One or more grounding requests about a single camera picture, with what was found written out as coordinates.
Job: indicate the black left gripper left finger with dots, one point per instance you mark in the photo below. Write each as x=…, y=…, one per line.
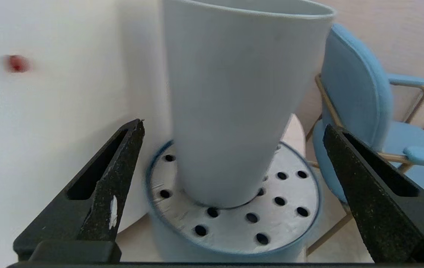
x=96, y=201

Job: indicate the blue armchair gold frame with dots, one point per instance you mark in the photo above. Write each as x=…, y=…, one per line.
x=357, y=96

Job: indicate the large blue perforated drip tray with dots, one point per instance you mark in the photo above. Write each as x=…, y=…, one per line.
x=279, y=227

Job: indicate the clear water dispenser white base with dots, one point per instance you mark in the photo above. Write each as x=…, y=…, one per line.
x=48, y=130

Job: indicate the grey-blue plastic cup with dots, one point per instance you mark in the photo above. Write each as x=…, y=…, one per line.
x=234, y=111

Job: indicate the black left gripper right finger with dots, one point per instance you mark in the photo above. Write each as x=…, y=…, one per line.
x=390, y=208

